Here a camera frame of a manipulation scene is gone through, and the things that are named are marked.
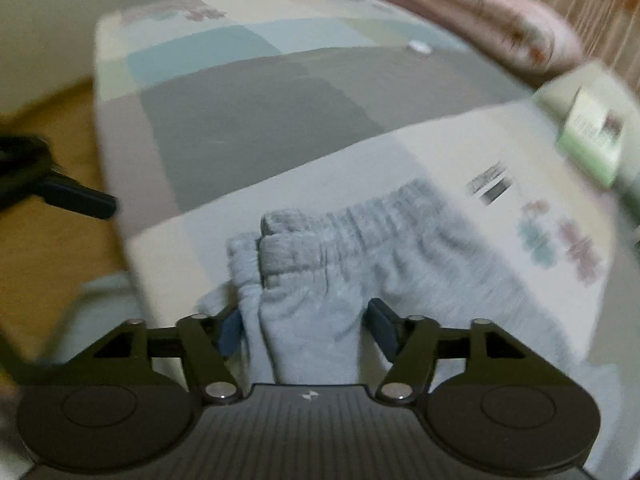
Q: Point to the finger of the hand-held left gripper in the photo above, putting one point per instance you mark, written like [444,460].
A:
[80,202]

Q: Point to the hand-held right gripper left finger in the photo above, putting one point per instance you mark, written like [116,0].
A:
[230,332]

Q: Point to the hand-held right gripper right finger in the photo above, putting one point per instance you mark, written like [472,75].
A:
[382,330]

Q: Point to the light grey sweatpants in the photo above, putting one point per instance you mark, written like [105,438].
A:
[350,270]

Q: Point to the white earbuds case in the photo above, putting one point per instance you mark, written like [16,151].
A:
[420,47]

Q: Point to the green and white book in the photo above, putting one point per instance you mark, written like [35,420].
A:
[592,135]

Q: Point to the pink folded quilt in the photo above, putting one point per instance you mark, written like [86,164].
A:
[475,10]

